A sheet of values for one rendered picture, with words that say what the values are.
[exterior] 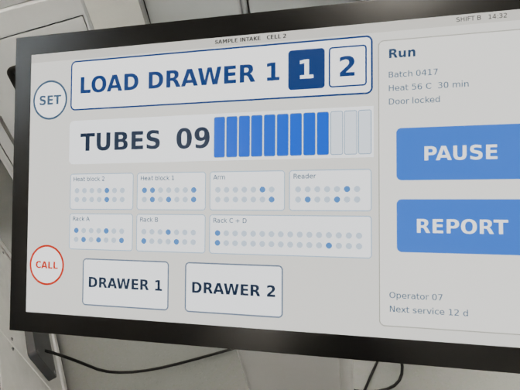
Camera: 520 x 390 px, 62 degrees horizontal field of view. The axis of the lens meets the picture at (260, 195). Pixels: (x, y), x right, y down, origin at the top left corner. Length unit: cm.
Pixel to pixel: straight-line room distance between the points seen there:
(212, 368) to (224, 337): 116
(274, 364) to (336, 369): 9
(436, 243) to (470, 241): 3
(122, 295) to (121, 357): 127
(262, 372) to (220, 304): 28
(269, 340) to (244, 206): 12
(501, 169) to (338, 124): 13
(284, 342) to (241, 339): 4
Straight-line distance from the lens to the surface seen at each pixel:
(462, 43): 41
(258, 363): 66
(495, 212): 39
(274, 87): 40
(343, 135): 39
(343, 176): 38
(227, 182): 40
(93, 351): 179
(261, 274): 40
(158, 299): 44
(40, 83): 52
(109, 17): 395
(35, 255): 51
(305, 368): 65
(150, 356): 168
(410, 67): 40
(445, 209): 39
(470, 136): 39
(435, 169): 39
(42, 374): 148
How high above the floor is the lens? 131
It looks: 37 degrees down
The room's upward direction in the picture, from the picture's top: 11 degrees counter-clockwise
